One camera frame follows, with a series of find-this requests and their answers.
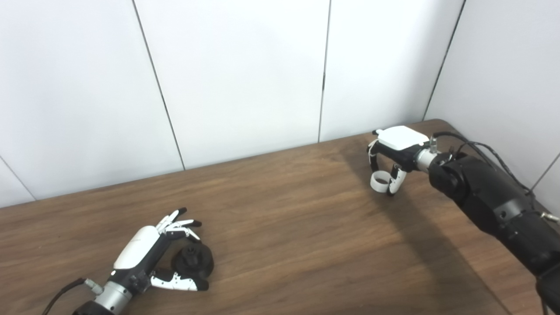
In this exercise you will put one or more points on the round black part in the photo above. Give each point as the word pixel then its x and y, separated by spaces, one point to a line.
pixel 197 262

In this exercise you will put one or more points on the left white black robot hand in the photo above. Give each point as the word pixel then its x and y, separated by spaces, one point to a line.
pixel 135 247

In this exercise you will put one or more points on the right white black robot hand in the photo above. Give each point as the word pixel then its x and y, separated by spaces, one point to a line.
pixel 402 138

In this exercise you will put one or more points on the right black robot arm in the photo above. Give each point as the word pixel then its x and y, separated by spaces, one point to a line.
pixel 494 201

